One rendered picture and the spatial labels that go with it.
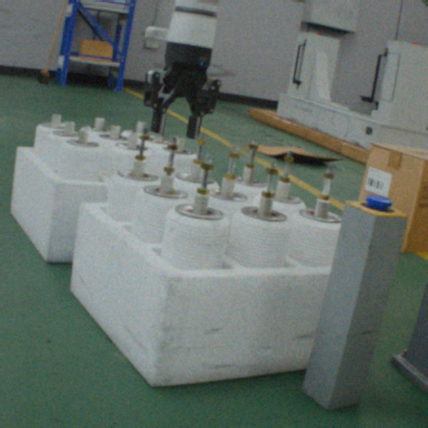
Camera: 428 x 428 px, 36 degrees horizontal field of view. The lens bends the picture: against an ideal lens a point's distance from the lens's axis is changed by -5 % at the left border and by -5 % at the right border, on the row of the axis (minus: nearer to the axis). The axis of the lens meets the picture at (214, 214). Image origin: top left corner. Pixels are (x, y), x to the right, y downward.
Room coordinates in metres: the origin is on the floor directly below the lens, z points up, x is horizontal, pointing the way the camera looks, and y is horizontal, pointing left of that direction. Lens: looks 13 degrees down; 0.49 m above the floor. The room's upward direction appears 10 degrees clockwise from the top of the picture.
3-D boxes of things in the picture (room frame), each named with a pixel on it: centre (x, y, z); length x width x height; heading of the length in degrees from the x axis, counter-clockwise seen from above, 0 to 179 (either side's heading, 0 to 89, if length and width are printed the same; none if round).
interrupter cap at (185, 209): (1.00, 0.02, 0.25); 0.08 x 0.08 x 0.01
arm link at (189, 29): (1.12, 0.10, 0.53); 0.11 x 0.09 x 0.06; 41
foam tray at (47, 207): (1.63, 0.27, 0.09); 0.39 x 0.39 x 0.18; 31
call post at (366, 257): (0.96, -0.23, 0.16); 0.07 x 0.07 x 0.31; 32
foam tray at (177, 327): (1.17, -0.02, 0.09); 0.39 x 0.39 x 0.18; 32
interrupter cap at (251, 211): (1.07, -0.08, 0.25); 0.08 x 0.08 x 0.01
